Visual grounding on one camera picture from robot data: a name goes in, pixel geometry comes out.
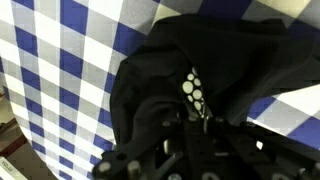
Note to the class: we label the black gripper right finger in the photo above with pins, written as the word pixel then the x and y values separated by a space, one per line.
pixel 253 156

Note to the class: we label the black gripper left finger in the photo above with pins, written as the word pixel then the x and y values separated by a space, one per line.
pixel 156 163

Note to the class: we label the black t-shirt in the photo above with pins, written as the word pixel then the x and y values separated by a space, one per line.
pixel 233 60

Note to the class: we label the blue white checkered tablecloth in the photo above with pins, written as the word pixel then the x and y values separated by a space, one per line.
pixel 66 66

